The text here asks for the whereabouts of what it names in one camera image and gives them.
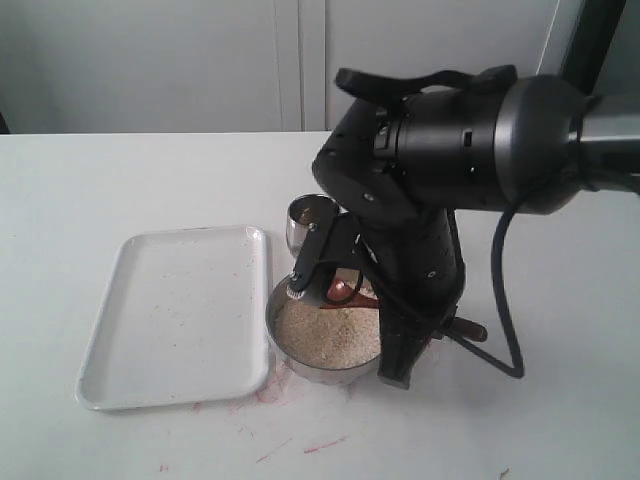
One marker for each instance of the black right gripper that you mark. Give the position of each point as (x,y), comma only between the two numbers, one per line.
(415,272)

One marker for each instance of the brown wooden spoon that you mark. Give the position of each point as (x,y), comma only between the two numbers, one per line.
(342,296)

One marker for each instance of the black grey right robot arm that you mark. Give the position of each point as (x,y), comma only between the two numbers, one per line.
(410,153)

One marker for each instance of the steel bowl with rice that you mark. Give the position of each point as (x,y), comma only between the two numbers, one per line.
(327,346)

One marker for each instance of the small steel cup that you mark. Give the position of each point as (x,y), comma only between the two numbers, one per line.
(301,218)

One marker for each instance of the white rectangular tray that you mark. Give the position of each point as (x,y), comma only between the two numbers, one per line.
(182,321)

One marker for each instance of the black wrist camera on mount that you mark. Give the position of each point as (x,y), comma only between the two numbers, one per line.
(332,245)

